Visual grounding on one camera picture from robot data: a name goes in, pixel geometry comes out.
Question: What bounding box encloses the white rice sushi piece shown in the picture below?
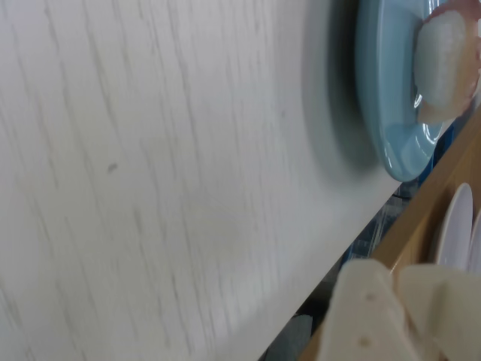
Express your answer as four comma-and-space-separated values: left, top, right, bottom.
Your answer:
413, 0, 481, 125

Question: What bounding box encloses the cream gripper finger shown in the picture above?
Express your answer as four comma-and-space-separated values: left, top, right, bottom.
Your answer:
317, 259, 420, 361
398, 263, 481, 361

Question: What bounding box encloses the light wooden tray frame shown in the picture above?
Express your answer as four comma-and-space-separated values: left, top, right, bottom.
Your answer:
300, 108, 481, 361

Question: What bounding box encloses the large white plate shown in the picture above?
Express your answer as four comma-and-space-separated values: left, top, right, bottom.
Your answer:
435, 183, 474, 272

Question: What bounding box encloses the blue ceramic dish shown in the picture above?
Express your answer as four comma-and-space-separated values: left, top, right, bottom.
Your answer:
355, 0, 458, 184

